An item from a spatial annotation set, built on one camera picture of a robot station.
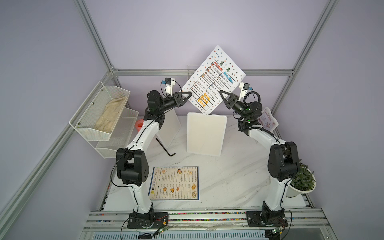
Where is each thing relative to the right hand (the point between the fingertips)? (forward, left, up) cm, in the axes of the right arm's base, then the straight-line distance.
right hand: (219, 93), depth 77 cm
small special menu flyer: (+2, -34, -23) cm, 41 cm away
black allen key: (-6, +38, -38) cm, 53 cm away
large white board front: (-9, +7, -23) cm, 25 cm away
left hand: (-1, +15, +1) cm, 16 cm away
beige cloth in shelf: (-5, +60, -8) cm, 60 cm away
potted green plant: (-39, -38, -24) cm, 59 cm away
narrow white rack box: (+2, -34, -23) cm, 41 cm away
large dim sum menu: (-32, +26, -39) cm, 57 cm away
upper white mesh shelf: (-8, +66, -8) cm, 67 cm away
